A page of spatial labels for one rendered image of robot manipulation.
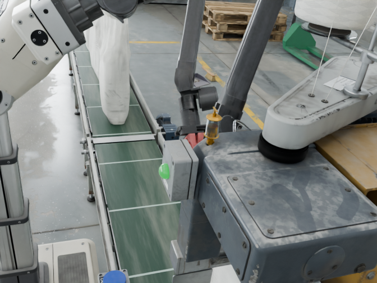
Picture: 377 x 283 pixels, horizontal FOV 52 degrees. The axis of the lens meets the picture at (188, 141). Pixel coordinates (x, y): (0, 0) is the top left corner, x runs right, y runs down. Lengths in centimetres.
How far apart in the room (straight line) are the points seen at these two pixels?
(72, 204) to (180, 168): 202
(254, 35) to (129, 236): 121
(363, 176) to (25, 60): 84
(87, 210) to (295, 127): 206
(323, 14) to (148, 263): 128
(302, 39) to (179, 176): 579
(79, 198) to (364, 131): 210
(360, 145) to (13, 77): 88
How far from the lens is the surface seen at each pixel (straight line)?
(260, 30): 96
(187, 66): 125
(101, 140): 258
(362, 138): 89
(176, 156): 69
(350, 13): 86
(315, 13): 86
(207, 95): 122
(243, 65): 95
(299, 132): 69
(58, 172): 296
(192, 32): 130
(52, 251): 202
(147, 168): 231
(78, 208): 263
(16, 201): 152
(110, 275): 111
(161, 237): 189
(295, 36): 634
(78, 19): 92
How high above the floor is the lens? 170
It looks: 30 degrees down
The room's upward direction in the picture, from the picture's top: 7 degrees clockwise
